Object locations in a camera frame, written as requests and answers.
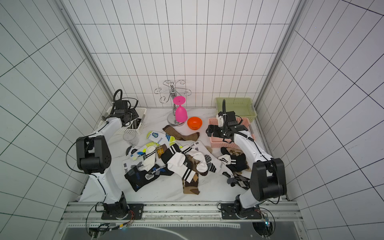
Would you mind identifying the black striped sock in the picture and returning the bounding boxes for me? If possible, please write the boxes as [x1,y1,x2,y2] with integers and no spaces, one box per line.
[127,118,142,130]

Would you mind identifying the white sock grey pattern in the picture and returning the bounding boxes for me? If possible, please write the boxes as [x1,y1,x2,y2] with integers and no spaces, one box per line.
[191,141,234,178]

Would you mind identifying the white sock black stripes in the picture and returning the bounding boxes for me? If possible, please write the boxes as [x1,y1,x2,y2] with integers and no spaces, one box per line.
[161,144,209,184]

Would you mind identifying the black sock white logo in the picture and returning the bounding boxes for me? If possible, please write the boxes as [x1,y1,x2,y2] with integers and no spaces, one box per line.
[125,164,174,192]

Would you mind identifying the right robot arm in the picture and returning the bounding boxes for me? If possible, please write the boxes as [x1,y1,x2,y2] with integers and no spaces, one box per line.
[206,110,287,213]

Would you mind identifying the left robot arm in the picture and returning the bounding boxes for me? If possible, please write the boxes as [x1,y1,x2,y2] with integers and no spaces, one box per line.
[75,89,138,220]

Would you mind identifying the pink plastic basket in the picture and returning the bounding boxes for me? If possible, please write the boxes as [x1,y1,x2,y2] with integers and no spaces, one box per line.
[208,117,256,149]

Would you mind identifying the green plastic basket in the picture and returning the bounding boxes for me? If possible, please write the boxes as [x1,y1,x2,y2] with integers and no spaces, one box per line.
[215,98,257,122]

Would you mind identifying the clear drinking glass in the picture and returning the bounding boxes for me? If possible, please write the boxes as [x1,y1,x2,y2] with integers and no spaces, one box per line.
[123,131,140,146]

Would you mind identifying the orange plastic bowl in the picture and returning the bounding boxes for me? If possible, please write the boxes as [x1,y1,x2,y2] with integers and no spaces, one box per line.
[187,117,203,131]

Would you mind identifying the brown long sock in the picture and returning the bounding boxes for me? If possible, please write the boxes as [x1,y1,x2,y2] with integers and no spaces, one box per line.
[163,125,200,141]

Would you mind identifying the black white sock pile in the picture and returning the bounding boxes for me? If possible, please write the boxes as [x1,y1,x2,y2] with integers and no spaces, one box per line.
[219,147,252,173]

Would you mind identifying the pink plastic goblet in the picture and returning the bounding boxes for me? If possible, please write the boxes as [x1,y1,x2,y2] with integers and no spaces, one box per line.
[173,96,188,123]

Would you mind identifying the white sock yellow blue patches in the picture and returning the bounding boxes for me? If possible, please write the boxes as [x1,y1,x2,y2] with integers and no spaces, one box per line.
[147,131,176,148]

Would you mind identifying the chrome cup holder stand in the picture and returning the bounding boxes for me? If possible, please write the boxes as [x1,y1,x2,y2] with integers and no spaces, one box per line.
[154,79,192,127]

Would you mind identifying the yellow brown plaid sock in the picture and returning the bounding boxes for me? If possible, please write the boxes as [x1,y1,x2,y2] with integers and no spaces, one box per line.
[156,144,167,158]

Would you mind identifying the black grey argyle sock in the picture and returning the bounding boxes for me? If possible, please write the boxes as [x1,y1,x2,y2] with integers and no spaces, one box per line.
[227,175,250,190]

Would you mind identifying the white sock thin stripes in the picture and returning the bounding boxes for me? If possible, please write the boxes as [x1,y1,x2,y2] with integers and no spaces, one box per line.
[141,146,157,171]

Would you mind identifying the brown argyle sock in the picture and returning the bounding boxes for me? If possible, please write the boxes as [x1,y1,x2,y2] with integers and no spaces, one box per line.
[182,155,200,195]

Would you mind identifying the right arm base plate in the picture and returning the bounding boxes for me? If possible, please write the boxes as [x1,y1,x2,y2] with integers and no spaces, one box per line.
[217,203,262,220]

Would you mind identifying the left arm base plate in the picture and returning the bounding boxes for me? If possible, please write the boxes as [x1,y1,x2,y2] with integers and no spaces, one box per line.
[101,203,145,221]

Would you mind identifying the aluminium rail frame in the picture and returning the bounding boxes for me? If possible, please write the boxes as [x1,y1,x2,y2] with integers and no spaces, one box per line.
[53,200,309,240]

